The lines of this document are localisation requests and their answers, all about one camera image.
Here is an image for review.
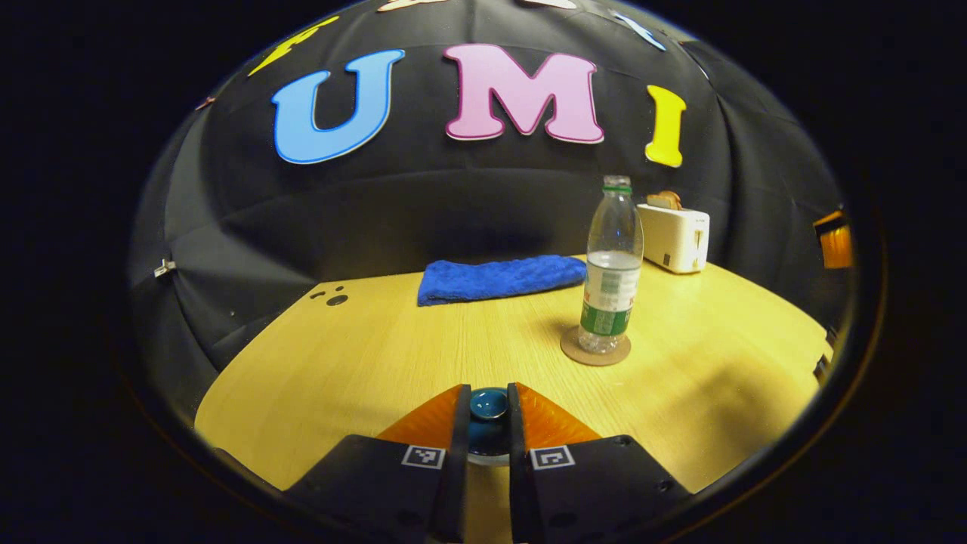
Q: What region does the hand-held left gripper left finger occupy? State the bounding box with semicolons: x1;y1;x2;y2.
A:
283;383;473;544

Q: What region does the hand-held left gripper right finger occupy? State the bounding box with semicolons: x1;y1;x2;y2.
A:
506;382;692;544

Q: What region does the dark teal teacup lid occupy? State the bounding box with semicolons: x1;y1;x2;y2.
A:
467;387;511;456

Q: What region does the round brown coaster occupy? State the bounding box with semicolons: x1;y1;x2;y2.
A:
560;325;632;367

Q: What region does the clear plastic water bottle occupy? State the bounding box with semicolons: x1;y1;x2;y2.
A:
578;175;645;355

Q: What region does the white toaster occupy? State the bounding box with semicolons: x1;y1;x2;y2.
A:
636;202;711;274

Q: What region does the blue folded towel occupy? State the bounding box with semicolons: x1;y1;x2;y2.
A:
417;255;589;307

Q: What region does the black backdrop cloth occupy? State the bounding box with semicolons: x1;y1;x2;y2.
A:
128;0;854;394

